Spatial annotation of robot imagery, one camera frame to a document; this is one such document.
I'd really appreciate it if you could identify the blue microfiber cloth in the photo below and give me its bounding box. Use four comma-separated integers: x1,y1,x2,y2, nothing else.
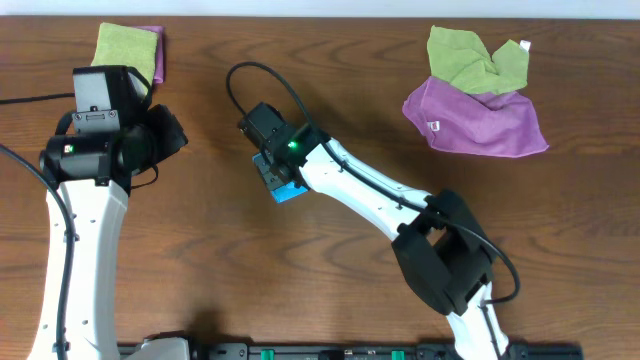
252,153,308,203

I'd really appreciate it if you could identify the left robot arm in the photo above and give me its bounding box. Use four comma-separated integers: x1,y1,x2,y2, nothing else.
29,65,188,359

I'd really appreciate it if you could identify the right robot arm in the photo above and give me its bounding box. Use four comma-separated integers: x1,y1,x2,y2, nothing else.
238,103,509,359

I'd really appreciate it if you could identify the folded purple cloth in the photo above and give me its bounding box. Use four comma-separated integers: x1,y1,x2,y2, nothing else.
138,25,165,85

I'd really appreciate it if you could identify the folded green cloth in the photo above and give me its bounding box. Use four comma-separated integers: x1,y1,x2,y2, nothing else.
91,22,160,85

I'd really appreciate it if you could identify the crumpled purple cloth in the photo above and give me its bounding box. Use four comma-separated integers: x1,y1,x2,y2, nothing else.
402,76,549,158

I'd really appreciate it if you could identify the crumpled green cloth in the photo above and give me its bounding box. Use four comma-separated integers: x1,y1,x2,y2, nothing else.
427,26,530,95

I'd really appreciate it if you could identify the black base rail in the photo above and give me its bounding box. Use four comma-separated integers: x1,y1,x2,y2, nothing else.
117,341,585,360

